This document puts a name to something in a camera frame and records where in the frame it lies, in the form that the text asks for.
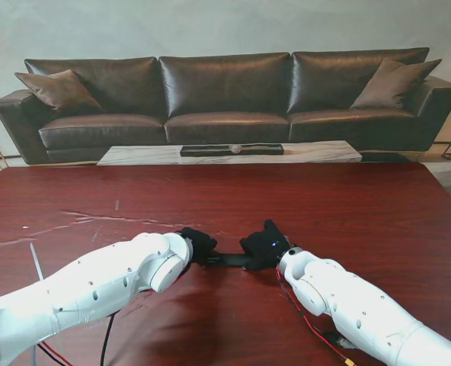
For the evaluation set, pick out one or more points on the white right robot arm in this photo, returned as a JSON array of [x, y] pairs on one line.
[[351, 301]]

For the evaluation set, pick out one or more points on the gold metal side table frame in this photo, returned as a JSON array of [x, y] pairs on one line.
[[0, 156]]

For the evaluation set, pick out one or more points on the black remote control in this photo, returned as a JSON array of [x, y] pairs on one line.
[[231, 260]]

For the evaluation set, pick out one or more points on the clear glass ball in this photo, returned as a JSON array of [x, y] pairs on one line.
[[236, 148]]

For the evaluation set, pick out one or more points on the black decorative tray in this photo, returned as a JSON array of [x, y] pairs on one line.
[[210, 151]]

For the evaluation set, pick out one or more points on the white zip tie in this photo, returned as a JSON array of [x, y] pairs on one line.
[[37, 263]]

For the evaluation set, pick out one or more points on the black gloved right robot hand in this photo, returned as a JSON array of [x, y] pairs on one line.
[[263, 248]]

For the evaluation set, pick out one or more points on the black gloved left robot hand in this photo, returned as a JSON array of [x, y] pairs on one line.
[[202, 246]]

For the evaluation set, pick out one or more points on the white marble coffee table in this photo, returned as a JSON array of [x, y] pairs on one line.
[[141, 155]]

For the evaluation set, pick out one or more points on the dark brown leather sofa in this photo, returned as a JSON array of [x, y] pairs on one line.
[[225, 89]]

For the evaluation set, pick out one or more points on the brown throw cushion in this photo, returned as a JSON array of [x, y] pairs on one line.
[[396, 85], [56, 91]]

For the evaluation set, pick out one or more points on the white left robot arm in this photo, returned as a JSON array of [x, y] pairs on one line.
[[96, 289]]

